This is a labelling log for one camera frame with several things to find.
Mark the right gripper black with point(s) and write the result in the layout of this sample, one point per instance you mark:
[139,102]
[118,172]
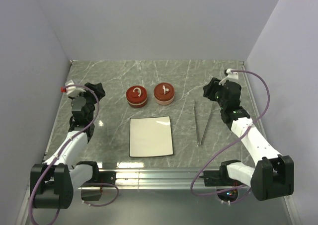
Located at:
[214,86]

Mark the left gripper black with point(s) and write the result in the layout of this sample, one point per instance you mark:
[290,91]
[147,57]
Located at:
[98,88]

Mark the red lid with ring handle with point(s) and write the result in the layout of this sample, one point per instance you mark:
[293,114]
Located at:
[136,94]

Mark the red lid with white tab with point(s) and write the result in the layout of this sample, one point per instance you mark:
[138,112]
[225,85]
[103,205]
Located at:
[164,91]

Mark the metal tongs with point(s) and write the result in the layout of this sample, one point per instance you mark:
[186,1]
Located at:
[201,131]

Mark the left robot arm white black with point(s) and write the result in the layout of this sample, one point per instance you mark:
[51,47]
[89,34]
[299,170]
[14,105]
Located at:
[52,183]

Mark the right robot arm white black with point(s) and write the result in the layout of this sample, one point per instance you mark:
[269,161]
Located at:
[273,174]

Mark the steel bowl red base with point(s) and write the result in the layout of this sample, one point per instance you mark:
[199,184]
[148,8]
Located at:
[137,105]

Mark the pink cream round container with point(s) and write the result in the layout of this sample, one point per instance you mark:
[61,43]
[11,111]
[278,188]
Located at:
[160,102]

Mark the white square plate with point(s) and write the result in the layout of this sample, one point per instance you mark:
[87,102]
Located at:
[150,137]

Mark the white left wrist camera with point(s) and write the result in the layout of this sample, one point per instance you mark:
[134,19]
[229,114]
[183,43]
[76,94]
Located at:
[71,90]

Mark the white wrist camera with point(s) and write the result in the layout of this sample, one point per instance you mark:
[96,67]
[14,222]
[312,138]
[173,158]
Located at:
[71,90]
[231,75]

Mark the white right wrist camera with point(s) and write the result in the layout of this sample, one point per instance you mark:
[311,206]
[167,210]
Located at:
[231,75]

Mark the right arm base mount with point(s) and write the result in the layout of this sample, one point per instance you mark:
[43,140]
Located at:
[213,177]

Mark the aluminium rail frame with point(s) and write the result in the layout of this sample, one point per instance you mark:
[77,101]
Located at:
[162,190]

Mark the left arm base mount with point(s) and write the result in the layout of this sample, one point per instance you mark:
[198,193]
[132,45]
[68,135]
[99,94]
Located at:
[93,188]

